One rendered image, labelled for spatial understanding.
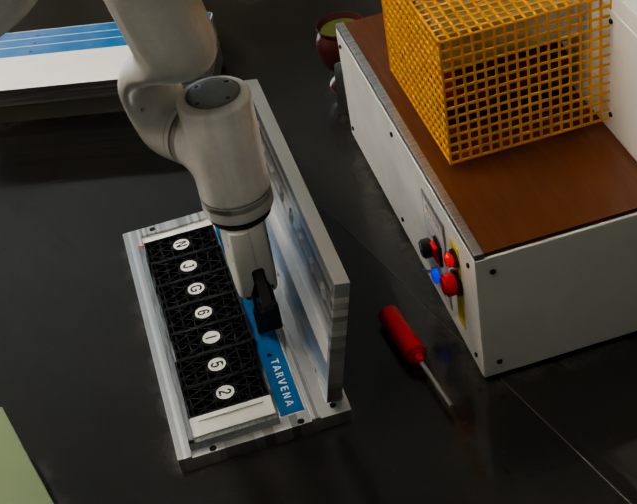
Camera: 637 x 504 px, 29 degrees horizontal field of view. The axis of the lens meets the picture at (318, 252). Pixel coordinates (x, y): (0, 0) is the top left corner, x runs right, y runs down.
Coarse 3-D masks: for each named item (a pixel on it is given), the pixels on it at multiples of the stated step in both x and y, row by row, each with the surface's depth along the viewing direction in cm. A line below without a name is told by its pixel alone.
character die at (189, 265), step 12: (204, 252) 168; (216, 252) 169; (156, 264) 168; (168, 264) 167; (180, 264) 167; (192, 264) 167; (204, 264) 166; (216, 264) 166; (156, 276) 167; (168, 276) 167; (180, 276) 165; (192, 276) 165; (156, 288) 164
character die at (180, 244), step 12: (204, 228) 172; (156, 240) 172; (168, 240) 172; (180, 240) 171; (192, 240) 171; (204, 240) 171; (216, 240) 170; (156, 252) 170; (168, 252) 170; (180, 252) 169; (192, 252) 169
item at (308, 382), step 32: (160, 224) 176; (192, 224) 175; (128, 256) 172; (288, 320) 158; (160, 352) 156; (288, 352) 153; (160, 384) 152; (320, 384) 146; (288, 416) 145; (320, 416) 144; (352, 416) 145; (224, 448) 143; (256, 448) 144
